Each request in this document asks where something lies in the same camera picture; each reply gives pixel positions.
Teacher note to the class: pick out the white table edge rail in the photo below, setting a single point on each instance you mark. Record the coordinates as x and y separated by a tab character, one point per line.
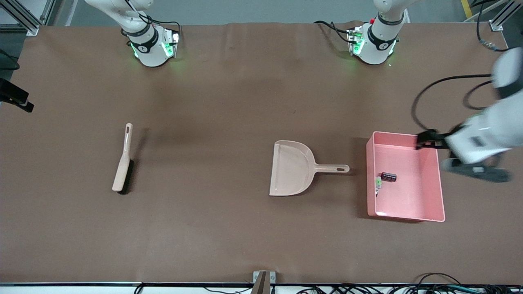
61	289

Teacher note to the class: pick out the brown table mat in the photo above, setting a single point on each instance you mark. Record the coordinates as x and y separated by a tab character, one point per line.
204	224

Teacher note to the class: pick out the beige plastic dustpan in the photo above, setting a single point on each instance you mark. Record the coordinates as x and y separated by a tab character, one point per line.
290	167

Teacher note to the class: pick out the black electronic component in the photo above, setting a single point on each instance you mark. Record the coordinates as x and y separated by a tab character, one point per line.
389	177

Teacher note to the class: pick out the white green electronic component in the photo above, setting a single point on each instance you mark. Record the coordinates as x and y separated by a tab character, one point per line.
378	184

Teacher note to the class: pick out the aluminium frame profile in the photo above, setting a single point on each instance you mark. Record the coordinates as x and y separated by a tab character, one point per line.
28	26
496	25

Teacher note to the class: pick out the grey metal bracket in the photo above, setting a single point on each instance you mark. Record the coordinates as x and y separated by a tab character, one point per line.
273	277

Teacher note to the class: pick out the brown camera mount post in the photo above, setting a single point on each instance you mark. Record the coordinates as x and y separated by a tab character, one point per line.
261	286

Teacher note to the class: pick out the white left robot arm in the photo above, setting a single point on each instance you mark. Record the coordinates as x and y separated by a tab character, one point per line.
378	49

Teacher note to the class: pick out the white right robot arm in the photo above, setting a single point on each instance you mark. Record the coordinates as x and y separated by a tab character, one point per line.
149	53

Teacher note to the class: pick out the pink plastic bin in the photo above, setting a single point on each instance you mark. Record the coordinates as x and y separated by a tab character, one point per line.
412	196

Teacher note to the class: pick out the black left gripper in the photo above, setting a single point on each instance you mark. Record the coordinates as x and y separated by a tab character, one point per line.
436	139

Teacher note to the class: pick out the beige hand brush black bristles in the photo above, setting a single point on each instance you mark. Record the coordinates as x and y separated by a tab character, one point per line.
120	175

